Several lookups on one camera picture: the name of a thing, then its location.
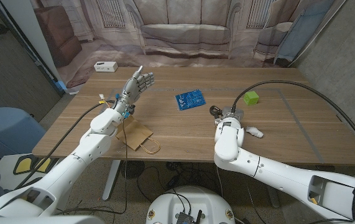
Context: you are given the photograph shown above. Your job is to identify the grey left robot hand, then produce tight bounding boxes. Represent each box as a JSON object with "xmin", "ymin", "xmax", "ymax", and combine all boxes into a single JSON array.
[{"xmin": 114, "ymin": 65, "xmax": 155, "ymax": 116}]

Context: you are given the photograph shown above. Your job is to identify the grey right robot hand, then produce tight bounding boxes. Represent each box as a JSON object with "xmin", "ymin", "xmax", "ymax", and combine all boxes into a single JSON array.
[{"xmin": 214, "ymin": 106, "xmax": 245, "ymax": 126}]

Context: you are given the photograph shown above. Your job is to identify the black grip strengthener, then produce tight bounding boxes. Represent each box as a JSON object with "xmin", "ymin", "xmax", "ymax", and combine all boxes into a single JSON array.
[{"xmin": 209, "ymin": 105, "xmax": 223, "ymax": 119}]

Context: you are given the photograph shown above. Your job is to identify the green cube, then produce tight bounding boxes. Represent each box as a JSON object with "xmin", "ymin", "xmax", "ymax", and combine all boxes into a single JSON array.
[{"xmin": 243, "ymin": 90, "xmax": 260, "ymax": 106}]

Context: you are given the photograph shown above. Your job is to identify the brown paper bag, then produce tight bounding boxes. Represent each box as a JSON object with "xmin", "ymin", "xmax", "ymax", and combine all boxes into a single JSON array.
[{"xmin": 116, "ymin": 115, "xmax": 162, "ymax": 155}]

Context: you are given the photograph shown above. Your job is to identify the blue gel bag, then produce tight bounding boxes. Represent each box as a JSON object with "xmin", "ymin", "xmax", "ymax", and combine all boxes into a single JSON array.
[{"xmin": 175, "ymin": 89, "xmax": 206, "ymax": 111}]

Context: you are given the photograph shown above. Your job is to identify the white crumpled cloth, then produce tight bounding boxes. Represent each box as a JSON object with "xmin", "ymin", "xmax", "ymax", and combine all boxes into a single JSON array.
[{"xmin": 246, "ymin": 126, "xmax": 264, "ymax": 139}]

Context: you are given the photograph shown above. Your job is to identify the white power box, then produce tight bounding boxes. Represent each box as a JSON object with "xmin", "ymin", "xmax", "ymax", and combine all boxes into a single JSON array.
[{"xmin": 93, "ymin": 61, "xmax": 119, "ymax": 73}]

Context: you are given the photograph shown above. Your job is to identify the printed sofa backdrop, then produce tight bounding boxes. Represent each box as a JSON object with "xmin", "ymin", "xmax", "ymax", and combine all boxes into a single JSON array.
[{"xmin": 29, "ymin": 0, "xmax": 336, "ymax": 88}]

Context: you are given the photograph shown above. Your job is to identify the black floor fan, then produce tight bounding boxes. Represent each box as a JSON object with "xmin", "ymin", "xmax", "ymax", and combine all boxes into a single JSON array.
[{"xmin": 121, "ymin": 160, "xmax": 146, "ymax": 180}]

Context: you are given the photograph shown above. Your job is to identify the white table leg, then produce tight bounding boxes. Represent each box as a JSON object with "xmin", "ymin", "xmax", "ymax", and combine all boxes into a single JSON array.
[{"xmin": 102, "ymin": 159, "xmax": 122, "ymax": 201}]

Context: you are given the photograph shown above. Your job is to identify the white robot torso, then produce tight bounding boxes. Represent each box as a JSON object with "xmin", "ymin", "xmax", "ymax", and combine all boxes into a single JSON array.
[{"xmin": 145, "ymin": 185, "xmax": 236, "ymax": 224}]

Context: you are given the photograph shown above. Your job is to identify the white board with yellow marks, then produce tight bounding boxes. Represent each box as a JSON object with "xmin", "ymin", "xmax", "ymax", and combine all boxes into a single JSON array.
[{"xmin": 0, "ymin": 154, "xmax": 53, "ymax": 187}]

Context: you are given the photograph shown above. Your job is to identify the blue plastic bin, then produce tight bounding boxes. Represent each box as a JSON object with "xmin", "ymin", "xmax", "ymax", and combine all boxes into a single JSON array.
[{"xmin": 0, "ymin": 107, "xmax": 47, "ymax": 159}]

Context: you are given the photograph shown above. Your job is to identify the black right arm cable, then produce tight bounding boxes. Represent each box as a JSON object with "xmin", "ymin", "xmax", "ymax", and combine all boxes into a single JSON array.
[{"xmin": 231, "ymin": 80, "xmax": 355, "ymax": 162}]

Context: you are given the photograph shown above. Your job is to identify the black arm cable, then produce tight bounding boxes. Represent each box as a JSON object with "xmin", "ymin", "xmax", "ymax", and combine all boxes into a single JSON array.
[
  {"xmin": 231, "ymin": 80, "xmax": 355, "ymax": 162},
  {"xmin": 14, "ymin": 99, "xmax": 118, "ymax": 190}
]

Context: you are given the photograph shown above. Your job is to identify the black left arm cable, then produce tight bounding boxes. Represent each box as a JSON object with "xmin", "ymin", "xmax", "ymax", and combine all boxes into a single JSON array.
[{"xmin": 14, "ymin": 99, "xmax": 118, "ymax": 190}]

